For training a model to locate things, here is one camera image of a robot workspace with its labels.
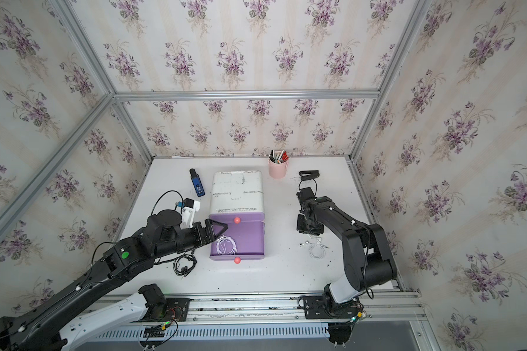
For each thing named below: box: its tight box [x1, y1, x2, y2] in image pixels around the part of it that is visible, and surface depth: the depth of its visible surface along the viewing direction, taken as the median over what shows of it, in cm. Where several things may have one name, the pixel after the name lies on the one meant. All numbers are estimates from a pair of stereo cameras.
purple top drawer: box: [208, 212, 265, 223], surface depth 76 cm
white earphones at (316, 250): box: [299, 237, 330, 261], surface depth 88 cm
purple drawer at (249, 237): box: [209, 220, 265, 264], surface depth 81 cm
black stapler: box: [298, 170, 320, 181], surface depth 113 cm
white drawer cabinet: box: [209, 170, 265, 215], surface depth 80 cm
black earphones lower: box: [172, 249, 198, 278], surface depth 84 cm
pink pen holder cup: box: [267, 158, 290, 180], surface depth 112 cm
